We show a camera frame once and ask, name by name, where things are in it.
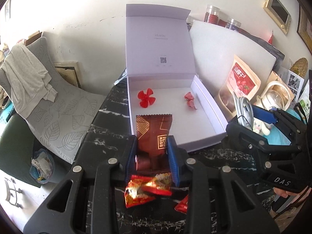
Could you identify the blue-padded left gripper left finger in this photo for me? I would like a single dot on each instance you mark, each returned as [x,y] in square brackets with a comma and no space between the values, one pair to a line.
[130,151]

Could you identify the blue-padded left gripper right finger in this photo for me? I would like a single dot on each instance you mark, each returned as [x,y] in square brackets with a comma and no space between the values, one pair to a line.
[177,161]

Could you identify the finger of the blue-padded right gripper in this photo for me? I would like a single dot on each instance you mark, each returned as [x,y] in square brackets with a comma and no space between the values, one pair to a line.
[241,137]
[267,116]

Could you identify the red orange snack packet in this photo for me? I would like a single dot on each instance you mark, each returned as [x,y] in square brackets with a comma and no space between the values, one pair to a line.
[158,185]

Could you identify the dark red Kiss snack packet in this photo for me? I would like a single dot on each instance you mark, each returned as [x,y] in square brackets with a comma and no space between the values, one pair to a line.
[152,132]

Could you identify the small red candy packet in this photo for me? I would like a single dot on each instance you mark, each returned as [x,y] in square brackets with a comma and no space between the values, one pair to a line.
[182,206]

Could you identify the red cartoon face snack packet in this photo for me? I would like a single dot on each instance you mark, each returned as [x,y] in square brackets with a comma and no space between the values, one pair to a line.
[134,194]

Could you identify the right human hand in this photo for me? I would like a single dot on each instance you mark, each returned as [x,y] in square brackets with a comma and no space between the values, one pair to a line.
[284,193]

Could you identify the light blue plastic bag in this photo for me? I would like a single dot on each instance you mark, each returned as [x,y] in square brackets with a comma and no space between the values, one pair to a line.
[276,137]

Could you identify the cream cartoon electric kettle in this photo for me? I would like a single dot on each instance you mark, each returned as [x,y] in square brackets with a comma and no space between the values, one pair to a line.
[275,95]

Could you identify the kraft hawthorn snack pouch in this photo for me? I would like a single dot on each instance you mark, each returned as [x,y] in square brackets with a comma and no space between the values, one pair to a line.
[241,82]

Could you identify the small red toy piece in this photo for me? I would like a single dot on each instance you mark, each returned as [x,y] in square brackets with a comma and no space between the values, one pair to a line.
[190,100]

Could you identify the white open gift box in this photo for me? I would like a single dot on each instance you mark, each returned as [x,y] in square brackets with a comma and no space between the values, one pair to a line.
[159,56]

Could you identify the grey leaf pattern cushion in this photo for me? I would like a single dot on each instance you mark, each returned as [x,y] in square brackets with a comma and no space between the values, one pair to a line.
[60,126]

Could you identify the blue lined trash bin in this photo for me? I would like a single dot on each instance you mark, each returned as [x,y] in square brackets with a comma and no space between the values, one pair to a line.
[42,165]

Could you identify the dark filled glass jar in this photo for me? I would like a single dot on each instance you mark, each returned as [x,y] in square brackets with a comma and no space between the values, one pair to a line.
[233,25]

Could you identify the dark green chair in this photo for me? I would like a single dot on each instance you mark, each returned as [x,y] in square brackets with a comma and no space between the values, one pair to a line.
[17,144]

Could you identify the red filled glass jar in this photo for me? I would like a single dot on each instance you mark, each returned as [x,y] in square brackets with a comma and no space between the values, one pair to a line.
[212,14]

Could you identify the white cloth garment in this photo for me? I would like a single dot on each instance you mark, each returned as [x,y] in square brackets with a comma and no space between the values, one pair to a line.
[29,80]

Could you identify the red plastic propeller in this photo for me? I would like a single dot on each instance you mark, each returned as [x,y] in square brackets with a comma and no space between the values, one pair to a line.
[146,98]

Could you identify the gold picture frame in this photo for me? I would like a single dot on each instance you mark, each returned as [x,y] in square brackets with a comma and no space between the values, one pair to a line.
[304,28]
[276,10]

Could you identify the beige perforated wall panel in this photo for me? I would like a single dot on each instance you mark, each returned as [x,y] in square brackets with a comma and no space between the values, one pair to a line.
[69,71]

